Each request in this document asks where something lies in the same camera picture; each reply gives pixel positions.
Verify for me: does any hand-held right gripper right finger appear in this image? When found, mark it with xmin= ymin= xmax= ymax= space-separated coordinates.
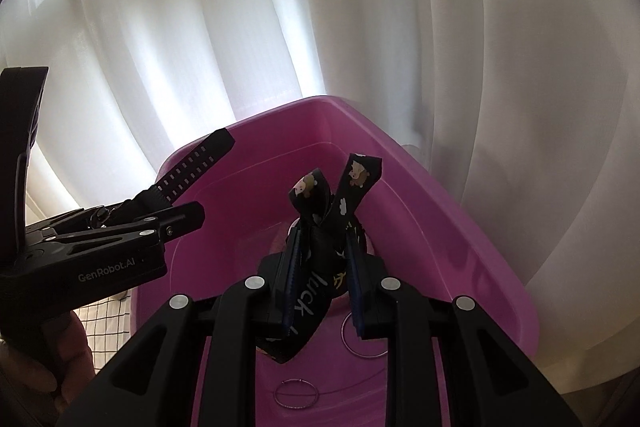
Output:
xmin=345 ymin=232 xmax=586 ymax=427

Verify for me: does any white curtain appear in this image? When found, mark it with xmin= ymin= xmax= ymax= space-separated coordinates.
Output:
xmin=0 ymin=0 xmax=640 ymax=408

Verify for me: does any white black checkered tablecloth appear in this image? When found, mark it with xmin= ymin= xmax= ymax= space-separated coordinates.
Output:
xmin=75 ymin=292 xmax=136 ymax=373

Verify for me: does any silver bangle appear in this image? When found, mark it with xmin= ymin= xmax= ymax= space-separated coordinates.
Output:
xmin=340 ymin=309 xmax=393 ymax=358

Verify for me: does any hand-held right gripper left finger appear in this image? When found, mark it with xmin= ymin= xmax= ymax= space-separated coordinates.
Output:
xmin=55 ymin=227 xmax=306 ymax=427

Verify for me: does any thin silver hoop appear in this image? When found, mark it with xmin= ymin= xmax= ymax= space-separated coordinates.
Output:
xmin=274 ymin=378 xmax=319 ymax=409

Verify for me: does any black printed ribbon bow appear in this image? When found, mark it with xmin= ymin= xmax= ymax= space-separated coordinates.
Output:
xmin=255 ymin=152 xmax=383 ymax=365

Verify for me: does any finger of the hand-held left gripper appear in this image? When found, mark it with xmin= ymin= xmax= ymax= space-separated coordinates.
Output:
xmin=27 ymin=202 xmax=151 ymax=235
xmin=52 ymin=201 xmax=206 ymax=265

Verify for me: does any person's left hand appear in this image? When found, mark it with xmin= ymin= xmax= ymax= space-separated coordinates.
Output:
xmin=0 ymin=307 xmax=98 ymax=415

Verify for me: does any pink plastic basin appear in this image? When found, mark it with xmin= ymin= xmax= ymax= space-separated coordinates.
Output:
xmin=131 ymin=95 xmax=540 ymax=427

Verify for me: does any black wrist watch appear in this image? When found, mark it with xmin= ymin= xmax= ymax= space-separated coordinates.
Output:
xmin=90 ymin=128 xmax=236 ymax=228

